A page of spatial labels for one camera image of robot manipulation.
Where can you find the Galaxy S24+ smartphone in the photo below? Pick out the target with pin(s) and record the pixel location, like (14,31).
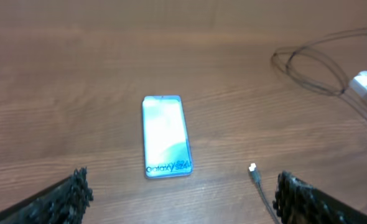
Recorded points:
(167,151)

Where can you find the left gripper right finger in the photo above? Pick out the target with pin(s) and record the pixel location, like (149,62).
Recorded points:
(299,202)

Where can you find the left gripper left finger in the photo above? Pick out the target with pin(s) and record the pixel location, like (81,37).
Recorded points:
(63,202)

